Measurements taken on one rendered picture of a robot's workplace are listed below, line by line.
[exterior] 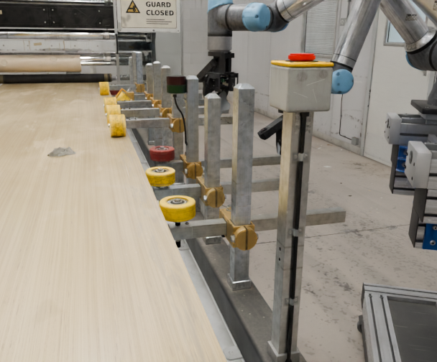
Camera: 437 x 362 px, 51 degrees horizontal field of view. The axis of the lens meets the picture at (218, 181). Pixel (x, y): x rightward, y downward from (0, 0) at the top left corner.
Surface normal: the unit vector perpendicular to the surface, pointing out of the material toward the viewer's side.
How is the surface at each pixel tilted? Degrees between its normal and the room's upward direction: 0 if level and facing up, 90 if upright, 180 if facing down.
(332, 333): 0
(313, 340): 0
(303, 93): 90
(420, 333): 0
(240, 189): 90
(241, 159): 90
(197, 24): 90
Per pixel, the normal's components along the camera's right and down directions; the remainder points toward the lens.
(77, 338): 0.01, -0.95
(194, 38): 0.29, 0.29
